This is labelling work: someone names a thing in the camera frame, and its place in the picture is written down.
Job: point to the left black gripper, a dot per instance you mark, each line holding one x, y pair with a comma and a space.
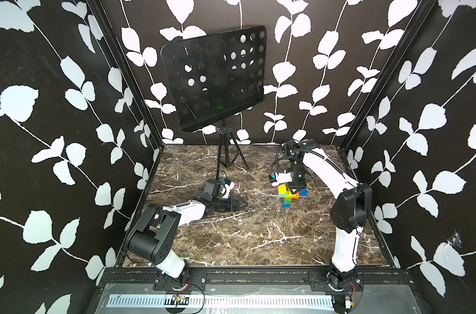
234, 207

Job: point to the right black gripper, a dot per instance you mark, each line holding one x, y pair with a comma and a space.
297, 187

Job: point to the yellow square lego brick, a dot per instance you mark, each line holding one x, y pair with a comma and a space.
282, 191

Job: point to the lime green long lego brick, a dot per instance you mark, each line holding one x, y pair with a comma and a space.
289, 195

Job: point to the blue lego brick pair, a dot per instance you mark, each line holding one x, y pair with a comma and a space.
303, 193

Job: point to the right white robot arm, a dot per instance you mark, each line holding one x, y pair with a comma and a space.
353, 200

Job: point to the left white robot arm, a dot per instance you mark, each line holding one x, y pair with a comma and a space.
153, 235

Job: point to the black perforated music stand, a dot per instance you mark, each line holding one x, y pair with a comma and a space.
214, 77

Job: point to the white slotted cable duct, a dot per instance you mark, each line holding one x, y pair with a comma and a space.
197, 301

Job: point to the black front mounting rail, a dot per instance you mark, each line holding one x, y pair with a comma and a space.
316, 277

